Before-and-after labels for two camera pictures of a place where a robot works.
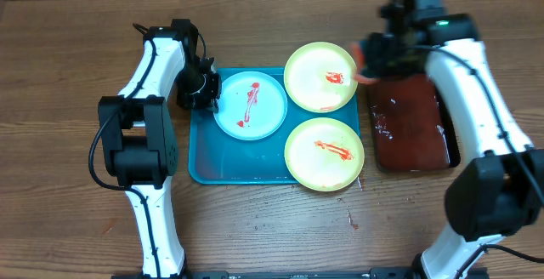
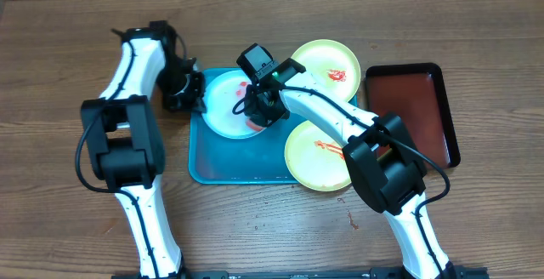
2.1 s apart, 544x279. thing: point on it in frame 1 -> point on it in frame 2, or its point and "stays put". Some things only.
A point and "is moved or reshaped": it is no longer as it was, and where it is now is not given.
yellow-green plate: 324,154 stays put
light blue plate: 252,105 is moved or reshaped
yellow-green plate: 320,77 stays put
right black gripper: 374,64 -> 255,108
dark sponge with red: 358,52 -> 254,126
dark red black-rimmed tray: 410,128 stays put
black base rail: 376,273 stays put
